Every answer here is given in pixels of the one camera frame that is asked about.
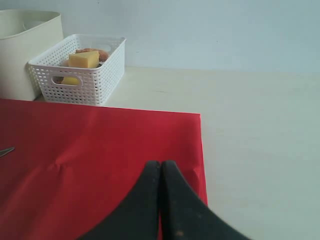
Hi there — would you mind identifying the red tablecloth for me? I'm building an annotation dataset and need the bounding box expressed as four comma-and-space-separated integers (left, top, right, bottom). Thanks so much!
0, 99, 208, 240

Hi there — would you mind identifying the cream plastic bin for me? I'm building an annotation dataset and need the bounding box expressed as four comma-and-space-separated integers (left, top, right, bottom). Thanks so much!
0, 9, 64, 101

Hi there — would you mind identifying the yellow cheese wedge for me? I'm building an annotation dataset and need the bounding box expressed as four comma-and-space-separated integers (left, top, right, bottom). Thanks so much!
68, 51, 100, 69

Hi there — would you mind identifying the fried chicken piece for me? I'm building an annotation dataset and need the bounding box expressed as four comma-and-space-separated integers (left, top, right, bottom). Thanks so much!
75, 48, 109, 62

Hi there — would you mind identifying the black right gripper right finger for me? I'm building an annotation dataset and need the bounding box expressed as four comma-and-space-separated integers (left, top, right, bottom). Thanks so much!
159, 160, 248, 240

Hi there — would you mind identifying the brown egg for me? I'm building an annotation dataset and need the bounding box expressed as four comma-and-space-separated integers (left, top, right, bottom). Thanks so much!
60, 59, 69, 67

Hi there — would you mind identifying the white perforated plastic basket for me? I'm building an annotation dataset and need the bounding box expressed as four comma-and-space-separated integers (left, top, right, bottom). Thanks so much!
28, 34, 126, 106

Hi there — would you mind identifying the yellow lemon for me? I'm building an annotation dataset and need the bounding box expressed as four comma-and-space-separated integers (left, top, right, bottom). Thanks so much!
61, 77, 79, 86

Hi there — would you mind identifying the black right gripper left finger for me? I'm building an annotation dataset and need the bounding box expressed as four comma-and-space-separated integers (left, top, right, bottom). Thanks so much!
79, 161, 161, 240

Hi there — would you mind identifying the stainless steel table knife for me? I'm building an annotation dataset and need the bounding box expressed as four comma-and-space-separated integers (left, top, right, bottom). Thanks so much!
0, 147, 15, 157

